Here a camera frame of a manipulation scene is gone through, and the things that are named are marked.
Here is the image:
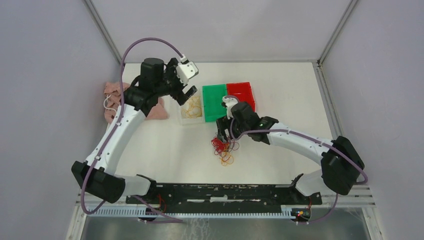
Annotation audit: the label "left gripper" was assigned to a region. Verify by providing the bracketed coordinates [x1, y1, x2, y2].
[155, 58, 197, 105]

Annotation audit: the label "yellow cables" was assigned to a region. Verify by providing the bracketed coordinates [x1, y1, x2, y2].
[180, 96, 236, 167]

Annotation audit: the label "red cables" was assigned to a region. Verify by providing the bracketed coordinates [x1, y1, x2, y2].
[210, 134, 238, 157]

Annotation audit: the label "purple cables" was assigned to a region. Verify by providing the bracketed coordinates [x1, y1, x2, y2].
[215, 134, 241, 155]

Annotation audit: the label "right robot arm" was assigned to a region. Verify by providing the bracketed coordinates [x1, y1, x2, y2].
[216, 96, 368, 204]

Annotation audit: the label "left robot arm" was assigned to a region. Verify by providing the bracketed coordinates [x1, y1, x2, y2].
[71, 57, 199, 204]

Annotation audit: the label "green plastic bin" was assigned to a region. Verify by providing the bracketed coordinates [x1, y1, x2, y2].
[202, 84, 228, 123]

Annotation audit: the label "clear plastic bin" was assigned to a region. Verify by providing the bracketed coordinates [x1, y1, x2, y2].
[177, 93, 205, 126]

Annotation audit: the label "red plastic bin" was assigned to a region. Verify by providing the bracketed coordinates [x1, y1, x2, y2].
[226, 82, 256, 112]

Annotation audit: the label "pink cloth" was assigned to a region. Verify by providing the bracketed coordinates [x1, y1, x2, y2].
[103, 82, 169, 124]

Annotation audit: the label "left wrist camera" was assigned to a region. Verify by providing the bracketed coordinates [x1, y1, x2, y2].
[175, 54, 199, 86]

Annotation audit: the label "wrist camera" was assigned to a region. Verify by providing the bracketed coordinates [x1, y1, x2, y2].
[175, 54, 199, 86]
[222, 95, 239, 120]

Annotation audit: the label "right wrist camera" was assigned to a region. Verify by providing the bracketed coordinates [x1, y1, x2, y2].
[222, 95, 239, 120]

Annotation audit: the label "white cord on cloth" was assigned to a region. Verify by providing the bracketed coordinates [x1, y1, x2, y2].
[103, 94, 119, 114]

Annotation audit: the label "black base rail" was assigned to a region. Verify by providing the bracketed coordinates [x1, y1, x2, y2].
[142, 180, 323, 214]

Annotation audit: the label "white comb cable duct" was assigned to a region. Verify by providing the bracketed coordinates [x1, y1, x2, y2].
[91, 206, 295, 220]

